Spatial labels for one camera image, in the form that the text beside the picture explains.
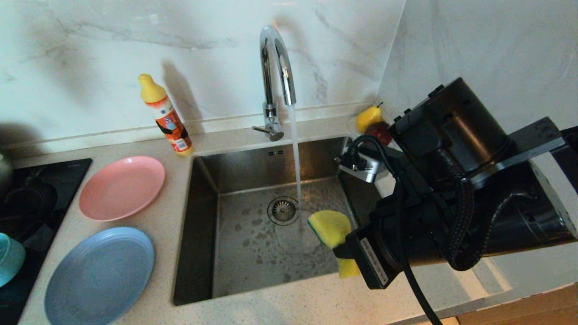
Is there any teal cup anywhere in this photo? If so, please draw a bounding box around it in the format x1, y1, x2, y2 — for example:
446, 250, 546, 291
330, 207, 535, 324
0, 232, 26, 288

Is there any blue plate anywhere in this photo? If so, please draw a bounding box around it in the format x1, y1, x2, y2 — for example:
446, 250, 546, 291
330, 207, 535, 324
44, 227, 155, 325

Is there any orange dish soap bottle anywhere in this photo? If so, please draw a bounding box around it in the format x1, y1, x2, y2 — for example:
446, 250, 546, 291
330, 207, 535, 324
138, 74, 195, 157

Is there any chrome gooseneck faucet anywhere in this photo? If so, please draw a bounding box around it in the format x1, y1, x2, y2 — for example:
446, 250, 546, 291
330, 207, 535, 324
252, 25, 297, 142

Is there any stainless steel sink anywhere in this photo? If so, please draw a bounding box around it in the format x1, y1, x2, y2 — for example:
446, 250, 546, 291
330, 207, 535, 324
172, 137, 393, 306

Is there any metal sink drain strainer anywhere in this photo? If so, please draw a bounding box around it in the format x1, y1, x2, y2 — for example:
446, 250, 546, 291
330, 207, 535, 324
267, 196, 300, 225

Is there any wooden cabinet panel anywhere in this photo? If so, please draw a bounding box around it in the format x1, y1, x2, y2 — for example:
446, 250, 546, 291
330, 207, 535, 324
456, 282, 578, 325

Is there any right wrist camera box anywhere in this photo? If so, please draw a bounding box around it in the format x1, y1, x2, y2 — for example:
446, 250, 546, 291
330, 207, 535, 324
336, 144, 390, 183

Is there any yellow pear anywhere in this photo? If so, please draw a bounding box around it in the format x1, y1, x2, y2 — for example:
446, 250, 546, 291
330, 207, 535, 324
356, 103, 384, 133

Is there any thick black braided hose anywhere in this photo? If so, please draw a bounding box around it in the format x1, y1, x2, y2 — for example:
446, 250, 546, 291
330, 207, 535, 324
440, 149, 538, 271

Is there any black glass cooktop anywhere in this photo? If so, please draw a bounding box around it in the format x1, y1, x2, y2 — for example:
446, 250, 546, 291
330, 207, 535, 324
0, 158, 92, 325

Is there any dark red apple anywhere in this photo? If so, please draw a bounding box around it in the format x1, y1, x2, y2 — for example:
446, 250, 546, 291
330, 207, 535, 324
365, 122, 392, 146

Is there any yellow sponge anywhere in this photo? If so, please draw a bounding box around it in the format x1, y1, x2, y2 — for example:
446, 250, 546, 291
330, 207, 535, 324
308, 210, 362, 279

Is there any pink plate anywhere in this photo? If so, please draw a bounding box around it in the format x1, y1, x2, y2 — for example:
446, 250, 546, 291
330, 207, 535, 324
79, 156, 166, 222

